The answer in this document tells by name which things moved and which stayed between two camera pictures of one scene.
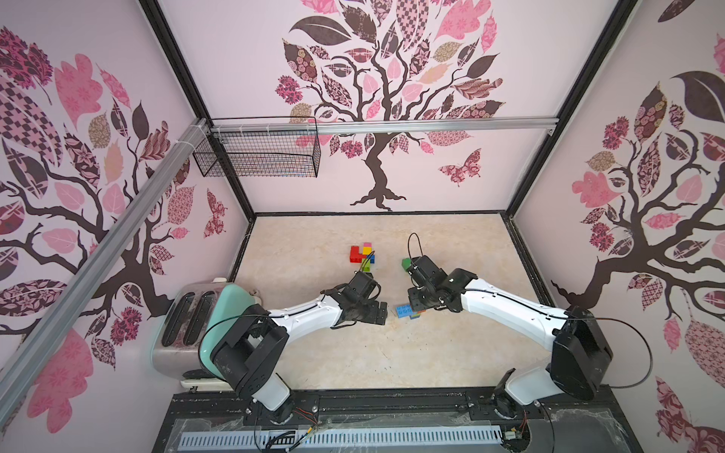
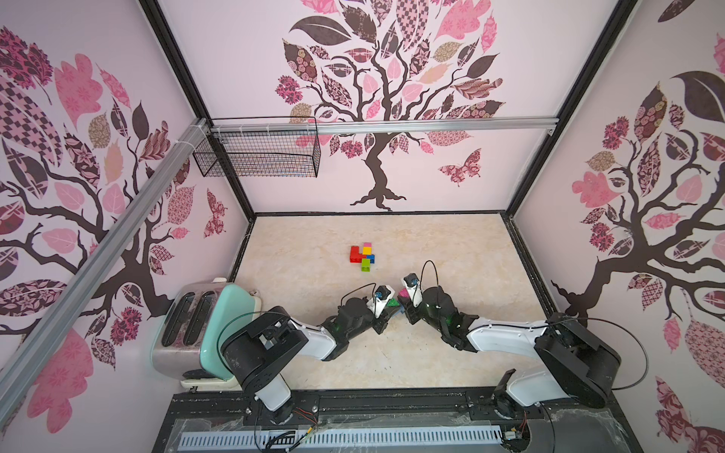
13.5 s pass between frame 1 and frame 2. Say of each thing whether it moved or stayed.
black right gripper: moved
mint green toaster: stayed
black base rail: stayed
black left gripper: moved
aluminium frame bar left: stayed
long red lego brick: stayed
